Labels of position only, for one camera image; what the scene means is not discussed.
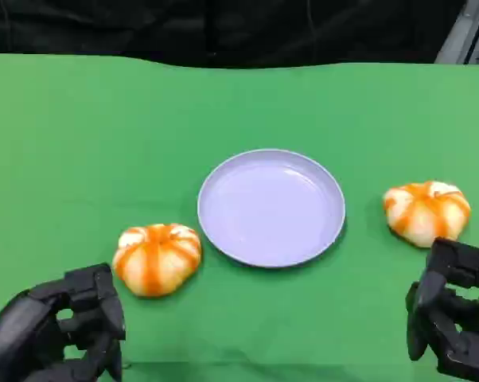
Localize lilac plate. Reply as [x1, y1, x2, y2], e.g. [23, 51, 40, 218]
[197, 148, 347, 269]

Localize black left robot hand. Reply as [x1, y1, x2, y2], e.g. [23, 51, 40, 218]
[0, 262, 127, 382]

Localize orange and white toy bread roll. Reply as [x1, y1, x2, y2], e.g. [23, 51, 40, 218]
[111, 223, 203, 298]
[383, 181, 472, 249]

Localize grey metal frame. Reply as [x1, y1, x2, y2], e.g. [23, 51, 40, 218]
[434, 0, 479, 65]

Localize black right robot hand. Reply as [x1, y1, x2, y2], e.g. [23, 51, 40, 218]
[405, 237, 479, 382]

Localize black backdrop curtain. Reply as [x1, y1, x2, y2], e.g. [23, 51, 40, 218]
[0, 0, 467, 69]

